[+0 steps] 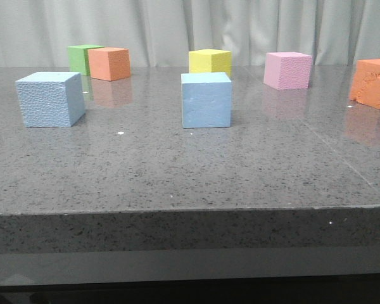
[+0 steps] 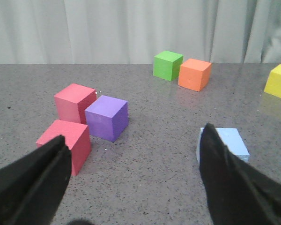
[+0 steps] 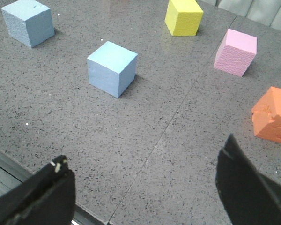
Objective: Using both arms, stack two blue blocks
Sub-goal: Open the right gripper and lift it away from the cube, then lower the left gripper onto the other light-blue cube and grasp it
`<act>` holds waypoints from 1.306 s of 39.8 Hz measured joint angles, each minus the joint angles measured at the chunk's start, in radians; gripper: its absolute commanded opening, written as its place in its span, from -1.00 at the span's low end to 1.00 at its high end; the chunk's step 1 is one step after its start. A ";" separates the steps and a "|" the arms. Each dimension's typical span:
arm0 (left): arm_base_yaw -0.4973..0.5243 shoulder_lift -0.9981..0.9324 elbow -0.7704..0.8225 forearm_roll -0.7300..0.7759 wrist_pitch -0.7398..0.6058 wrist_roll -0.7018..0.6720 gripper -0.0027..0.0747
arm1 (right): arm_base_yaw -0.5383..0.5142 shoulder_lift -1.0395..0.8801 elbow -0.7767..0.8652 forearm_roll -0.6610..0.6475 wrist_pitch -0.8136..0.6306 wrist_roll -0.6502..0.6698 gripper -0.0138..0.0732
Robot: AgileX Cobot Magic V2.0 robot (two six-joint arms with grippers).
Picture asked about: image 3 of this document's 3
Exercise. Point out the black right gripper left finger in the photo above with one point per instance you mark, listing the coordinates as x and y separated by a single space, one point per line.
46 198

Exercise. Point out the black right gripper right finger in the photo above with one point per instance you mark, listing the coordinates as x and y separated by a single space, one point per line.
248 196

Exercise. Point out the smooth blue foam cube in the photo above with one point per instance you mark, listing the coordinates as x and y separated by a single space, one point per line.
112 68

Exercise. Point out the textured blue foam cube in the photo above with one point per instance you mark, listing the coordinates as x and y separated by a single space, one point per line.
28 21

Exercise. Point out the dented orange foam cube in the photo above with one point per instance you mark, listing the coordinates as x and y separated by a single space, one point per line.
266 115

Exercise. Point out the pink foam cube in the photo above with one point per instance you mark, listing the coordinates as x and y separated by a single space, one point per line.
236 52

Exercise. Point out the grey curtain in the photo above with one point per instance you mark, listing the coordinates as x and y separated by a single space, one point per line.
266 12

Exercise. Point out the yellow foam cube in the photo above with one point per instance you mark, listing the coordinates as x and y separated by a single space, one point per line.
183 17

